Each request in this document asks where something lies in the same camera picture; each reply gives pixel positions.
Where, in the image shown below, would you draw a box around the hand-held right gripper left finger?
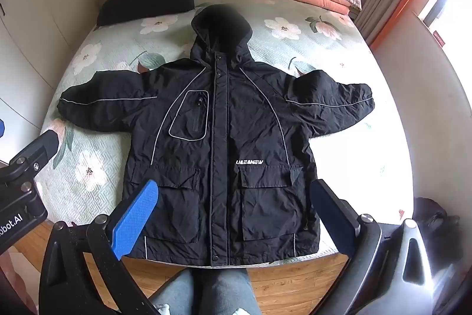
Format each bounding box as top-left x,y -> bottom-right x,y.
39,179 -> 159,315

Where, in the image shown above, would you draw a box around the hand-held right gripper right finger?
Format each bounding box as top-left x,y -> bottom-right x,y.
310,179 -> 436,315

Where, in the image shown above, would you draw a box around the black hooded jacket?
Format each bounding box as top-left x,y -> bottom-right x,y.
57,4 -> 376,260

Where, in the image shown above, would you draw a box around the person's blue jeans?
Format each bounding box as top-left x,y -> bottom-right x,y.
151,265 -> 251,315

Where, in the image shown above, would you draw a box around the green floral bedspread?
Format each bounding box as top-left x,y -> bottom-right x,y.
37,0 -> 406,257

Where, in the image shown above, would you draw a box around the white wardrobe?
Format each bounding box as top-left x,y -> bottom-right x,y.
0,0 -> 139,138

